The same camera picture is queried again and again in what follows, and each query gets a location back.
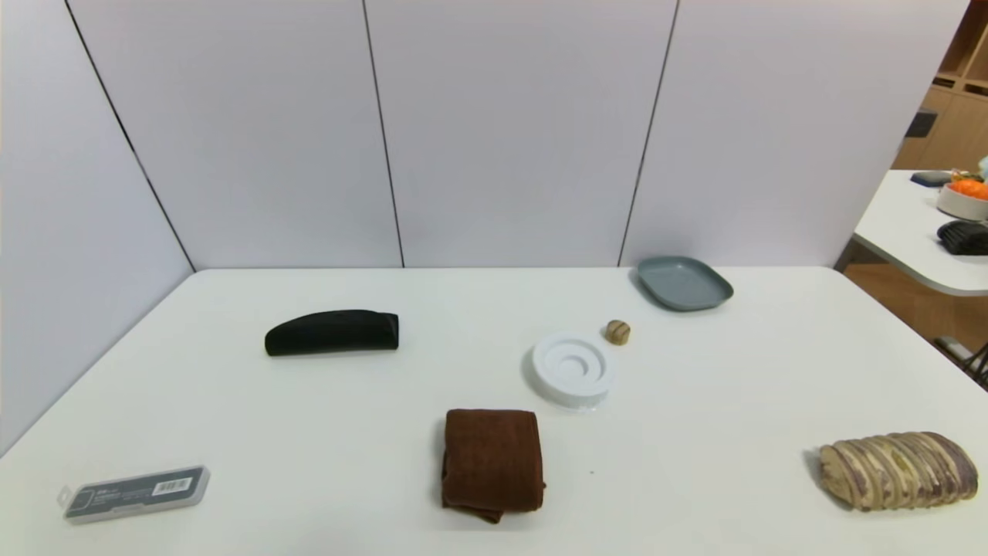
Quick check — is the brown towel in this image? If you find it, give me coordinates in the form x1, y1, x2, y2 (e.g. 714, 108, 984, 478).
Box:
441, 409, 547, 524

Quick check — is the grey plastic dish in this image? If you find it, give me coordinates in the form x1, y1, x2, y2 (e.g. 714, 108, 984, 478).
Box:
637, 256, 734, 312

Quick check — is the black ribbed object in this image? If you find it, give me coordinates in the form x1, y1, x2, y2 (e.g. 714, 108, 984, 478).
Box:
937, 220, 988, 256

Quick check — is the white round plastic lid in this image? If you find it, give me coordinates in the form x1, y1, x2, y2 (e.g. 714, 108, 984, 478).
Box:
530, 332, 615, 409

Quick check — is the black glasses case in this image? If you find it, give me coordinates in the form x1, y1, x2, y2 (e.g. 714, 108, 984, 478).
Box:
264, 310, 401, 358

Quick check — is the clear box with grey label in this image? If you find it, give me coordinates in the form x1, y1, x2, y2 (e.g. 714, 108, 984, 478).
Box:
58, 465, 211, 526

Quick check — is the striped bread loaf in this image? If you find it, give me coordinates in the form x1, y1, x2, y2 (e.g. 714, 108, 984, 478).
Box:
818, 431, 980, 512

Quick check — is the white bowl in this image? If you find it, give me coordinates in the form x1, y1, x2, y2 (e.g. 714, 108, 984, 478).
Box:
936, 184, 988, 222

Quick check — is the black chair base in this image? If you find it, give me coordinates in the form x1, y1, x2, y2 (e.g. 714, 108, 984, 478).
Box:
933, 335, 988, 388

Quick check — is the wooden shelf unit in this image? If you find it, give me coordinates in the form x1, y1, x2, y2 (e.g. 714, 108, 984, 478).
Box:
892, 0, 988, 173

